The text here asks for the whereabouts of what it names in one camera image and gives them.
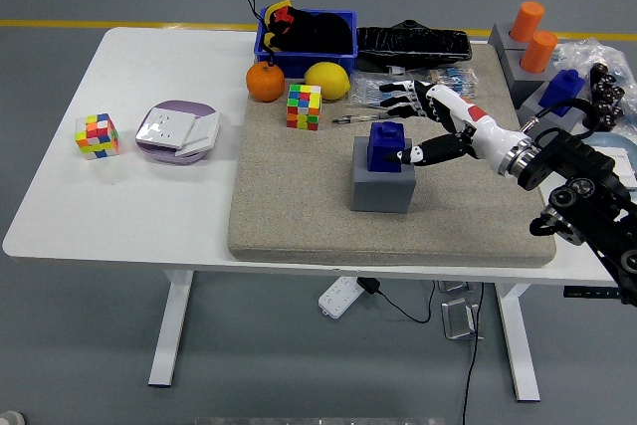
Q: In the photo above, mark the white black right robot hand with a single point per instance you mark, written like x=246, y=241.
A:
x=480, y=134

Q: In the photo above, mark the blue seal with square knob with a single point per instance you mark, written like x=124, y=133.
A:
x=562, y=89
x=382, y=146

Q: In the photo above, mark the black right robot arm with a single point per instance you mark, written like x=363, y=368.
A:
x=572, y=161

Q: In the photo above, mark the grey square seal holder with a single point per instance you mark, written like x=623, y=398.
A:
x=380, y=193
x=532, y=106

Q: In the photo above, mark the bag of tan resistors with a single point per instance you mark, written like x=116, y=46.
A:
x=458, y=76

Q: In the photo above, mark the grey cylinder holder block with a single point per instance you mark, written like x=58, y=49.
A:
x=499, y=39
x=527, y=84

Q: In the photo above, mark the orange cylinder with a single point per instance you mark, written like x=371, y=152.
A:
x=527, y=21
x=538, y=52

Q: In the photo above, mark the black wrapped long object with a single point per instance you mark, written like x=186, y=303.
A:
x=413, y=44

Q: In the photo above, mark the bag of blue resistors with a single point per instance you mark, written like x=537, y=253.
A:
x=368, y=89

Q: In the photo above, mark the black silver pen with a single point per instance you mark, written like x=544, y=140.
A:
x=356, y=120

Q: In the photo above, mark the clear plastic bag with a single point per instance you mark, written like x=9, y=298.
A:
x=579, y=54

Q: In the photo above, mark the light blue plate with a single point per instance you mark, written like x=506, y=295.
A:
x=612, y=139

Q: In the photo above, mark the yellow lemon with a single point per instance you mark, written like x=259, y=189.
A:
x=327, y=79

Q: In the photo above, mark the four-by-four colourful puzzle cube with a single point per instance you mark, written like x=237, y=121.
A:
x=303, y=107

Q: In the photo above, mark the black table control panel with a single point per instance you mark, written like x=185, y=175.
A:
x=589, y=292

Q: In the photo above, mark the blue plastic bin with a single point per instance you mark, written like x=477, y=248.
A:
x=298, y=64

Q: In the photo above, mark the grey-brown mat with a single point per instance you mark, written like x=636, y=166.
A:
x=298, y=206

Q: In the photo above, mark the white table leg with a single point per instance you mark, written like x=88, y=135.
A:
x=517, y=340
x=171, y=330

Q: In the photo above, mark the white power strip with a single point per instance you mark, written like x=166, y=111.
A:
x=339, y=297

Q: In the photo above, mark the orange fruit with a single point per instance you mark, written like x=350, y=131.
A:
x=265, y=81

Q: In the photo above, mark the purple plate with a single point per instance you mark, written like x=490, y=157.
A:
x=171, y=159

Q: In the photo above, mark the large white socket panel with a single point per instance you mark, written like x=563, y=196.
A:
x=164, y=129

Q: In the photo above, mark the three-by-three colourful puzzle cube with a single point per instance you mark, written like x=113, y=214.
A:
x=97, y=137

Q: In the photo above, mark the grey round floor object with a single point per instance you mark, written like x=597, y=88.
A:
x=10, y=418

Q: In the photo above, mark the small metal bracket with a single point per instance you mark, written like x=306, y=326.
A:
x=453, y=287

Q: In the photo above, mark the large metal bracket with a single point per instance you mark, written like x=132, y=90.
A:
x=459, y=320

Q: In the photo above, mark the small white switch panel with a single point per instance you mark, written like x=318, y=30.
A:
x=204, y=129

